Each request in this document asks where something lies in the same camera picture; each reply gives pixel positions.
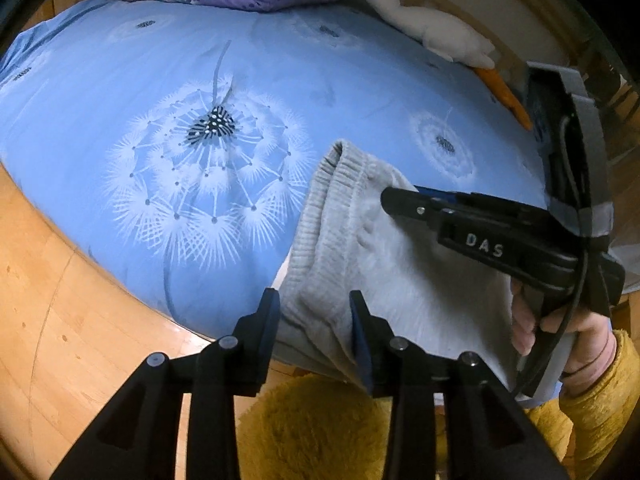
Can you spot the yellow fleece garment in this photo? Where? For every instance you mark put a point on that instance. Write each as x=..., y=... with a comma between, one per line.
x=310, y=435

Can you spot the wooden bed frame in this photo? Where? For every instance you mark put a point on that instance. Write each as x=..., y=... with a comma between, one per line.
x=500, y=10

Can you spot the person's right forearm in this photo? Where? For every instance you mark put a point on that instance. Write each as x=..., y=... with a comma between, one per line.
x=610, y=400

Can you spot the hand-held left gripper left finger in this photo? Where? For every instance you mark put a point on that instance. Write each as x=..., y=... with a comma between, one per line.
x=267, y=320

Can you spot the grey pants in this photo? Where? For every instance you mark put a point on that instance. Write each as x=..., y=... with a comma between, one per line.
x=350, y=240

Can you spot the blue dandelion print blanket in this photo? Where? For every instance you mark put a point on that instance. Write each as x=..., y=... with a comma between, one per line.
x=100, y=85

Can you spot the person's right hand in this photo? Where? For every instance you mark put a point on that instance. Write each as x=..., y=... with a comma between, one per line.
x=522, y=320

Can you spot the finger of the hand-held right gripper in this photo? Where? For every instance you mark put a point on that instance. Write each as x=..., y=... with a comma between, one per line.
x=435, y=192
x=407, y=205

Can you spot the white goose plush toy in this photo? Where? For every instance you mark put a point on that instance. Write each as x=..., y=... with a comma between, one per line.
x=430, y=25

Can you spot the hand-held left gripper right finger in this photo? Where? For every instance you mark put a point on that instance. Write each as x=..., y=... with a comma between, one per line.
x=361, y=340

